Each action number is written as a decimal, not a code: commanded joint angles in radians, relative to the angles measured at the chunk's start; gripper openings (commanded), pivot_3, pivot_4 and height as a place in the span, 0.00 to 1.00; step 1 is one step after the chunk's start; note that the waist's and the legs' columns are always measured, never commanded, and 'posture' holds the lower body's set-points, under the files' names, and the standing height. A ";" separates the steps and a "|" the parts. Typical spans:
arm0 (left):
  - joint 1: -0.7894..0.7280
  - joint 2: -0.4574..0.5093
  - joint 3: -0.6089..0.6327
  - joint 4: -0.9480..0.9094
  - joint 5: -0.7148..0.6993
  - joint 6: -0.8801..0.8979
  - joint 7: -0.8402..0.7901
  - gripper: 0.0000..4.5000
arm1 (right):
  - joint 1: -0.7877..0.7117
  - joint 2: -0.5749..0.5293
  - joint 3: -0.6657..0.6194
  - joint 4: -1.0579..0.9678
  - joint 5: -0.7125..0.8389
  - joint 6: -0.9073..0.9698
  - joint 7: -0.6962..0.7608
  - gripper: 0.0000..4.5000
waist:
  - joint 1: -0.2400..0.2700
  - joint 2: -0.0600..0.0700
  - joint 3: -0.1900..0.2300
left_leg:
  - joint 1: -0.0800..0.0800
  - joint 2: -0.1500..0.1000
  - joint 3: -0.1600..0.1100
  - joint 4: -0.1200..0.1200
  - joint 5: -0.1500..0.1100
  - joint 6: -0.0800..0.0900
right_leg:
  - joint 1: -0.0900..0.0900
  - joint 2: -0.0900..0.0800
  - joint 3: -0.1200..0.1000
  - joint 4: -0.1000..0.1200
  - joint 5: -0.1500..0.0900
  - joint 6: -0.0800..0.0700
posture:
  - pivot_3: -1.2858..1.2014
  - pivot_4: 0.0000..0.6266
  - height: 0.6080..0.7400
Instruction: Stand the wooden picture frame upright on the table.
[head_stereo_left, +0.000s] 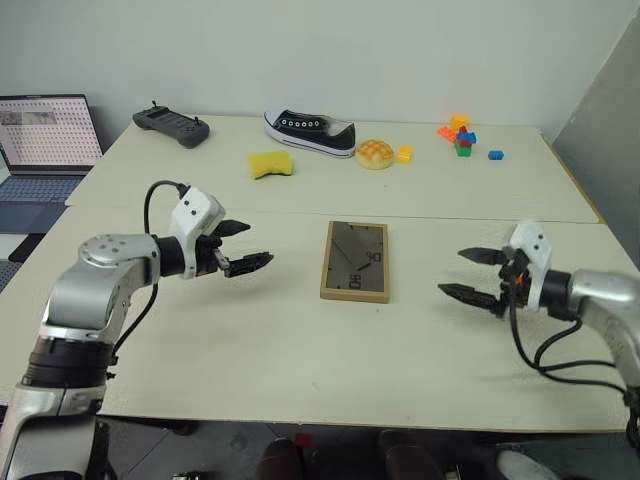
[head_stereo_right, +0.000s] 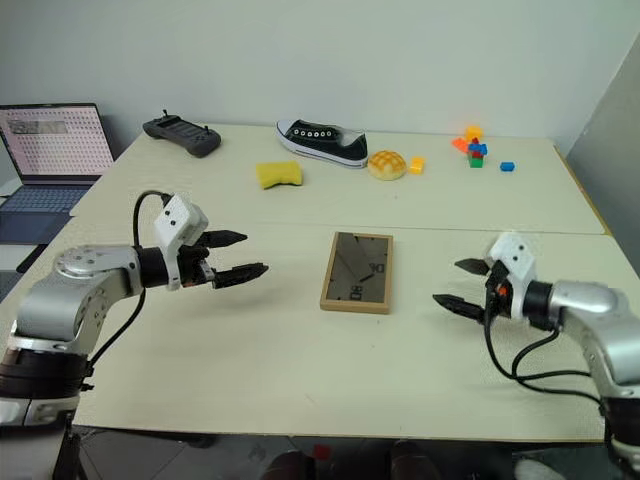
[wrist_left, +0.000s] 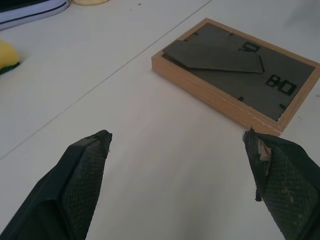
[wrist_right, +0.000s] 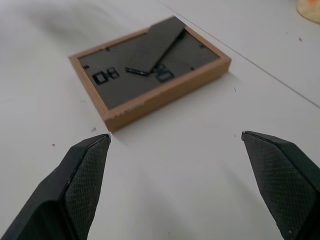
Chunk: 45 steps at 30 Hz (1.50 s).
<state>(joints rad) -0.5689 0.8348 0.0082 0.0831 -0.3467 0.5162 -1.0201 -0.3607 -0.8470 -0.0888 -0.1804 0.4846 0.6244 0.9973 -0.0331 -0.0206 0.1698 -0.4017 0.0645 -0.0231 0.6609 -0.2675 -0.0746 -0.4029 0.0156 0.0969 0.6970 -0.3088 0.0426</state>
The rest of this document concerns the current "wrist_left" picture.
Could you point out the yellow plush object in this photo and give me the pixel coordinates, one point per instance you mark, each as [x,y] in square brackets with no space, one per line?
[88,1]

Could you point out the yellow and green sponge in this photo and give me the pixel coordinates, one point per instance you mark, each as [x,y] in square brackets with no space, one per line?
[7,58]

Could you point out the wooden picture frame face down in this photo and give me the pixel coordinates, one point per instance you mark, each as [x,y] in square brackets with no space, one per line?
[235,72]

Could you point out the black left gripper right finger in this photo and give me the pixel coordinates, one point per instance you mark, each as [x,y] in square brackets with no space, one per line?
[285,185]

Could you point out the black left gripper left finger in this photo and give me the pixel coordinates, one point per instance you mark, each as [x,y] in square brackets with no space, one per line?
[75,185]

